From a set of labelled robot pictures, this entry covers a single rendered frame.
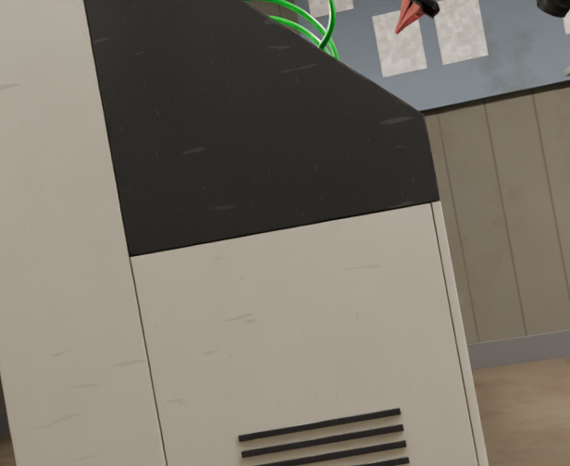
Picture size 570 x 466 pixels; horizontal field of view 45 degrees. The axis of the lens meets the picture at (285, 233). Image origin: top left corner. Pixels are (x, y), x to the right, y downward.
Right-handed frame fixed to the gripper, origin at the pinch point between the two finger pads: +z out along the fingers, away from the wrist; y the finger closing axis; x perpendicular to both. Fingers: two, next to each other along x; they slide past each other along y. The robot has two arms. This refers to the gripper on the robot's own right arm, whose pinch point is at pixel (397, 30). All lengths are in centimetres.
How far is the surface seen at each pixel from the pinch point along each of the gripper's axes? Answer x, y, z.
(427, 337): 36, -46, 47
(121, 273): 51, 4, 68
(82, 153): 52, 23, 54
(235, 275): 46, -12, 57
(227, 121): 45, 5, 35
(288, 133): 42, -5, 30
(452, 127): -177, -1, 4
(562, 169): -183, -53, -7
